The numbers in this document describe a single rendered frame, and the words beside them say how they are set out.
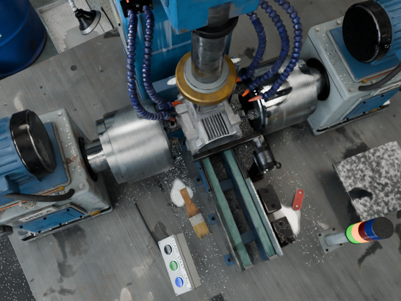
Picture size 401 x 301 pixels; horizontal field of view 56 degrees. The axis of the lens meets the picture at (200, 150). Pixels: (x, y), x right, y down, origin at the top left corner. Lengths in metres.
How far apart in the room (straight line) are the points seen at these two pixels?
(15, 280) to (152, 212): 1.17
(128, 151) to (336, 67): 0.74
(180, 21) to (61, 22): 1.68
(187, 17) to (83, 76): 0.98
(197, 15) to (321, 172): 0.97
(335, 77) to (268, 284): 0.77
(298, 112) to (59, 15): 1.62
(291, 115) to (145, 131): 0.49
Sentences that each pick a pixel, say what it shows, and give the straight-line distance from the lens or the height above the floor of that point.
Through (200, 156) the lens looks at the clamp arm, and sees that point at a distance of 1.27.
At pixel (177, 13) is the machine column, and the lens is 0.78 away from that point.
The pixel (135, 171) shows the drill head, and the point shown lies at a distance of 1.20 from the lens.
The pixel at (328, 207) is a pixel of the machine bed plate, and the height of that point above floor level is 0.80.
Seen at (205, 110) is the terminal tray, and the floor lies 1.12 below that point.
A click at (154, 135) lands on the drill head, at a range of 1.17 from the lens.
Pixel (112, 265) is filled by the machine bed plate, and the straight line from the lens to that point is 1.48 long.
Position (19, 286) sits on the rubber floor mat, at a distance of 2.43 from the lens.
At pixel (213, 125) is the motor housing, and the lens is 1.24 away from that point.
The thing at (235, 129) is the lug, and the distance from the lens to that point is 1.25.
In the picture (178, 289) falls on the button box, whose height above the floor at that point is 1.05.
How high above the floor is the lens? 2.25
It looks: 72 degrees down
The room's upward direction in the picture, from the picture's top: 5 degrees clockwise
